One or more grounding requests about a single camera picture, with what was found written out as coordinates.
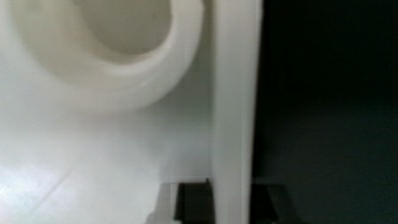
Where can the white square tabletop part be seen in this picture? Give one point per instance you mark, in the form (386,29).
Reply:
(126,109)

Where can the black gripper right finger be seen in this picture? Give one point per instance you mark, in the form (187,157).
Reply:
(272,210)

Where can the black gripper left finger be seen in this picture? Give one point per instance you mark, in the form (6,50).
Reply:
(194,203)

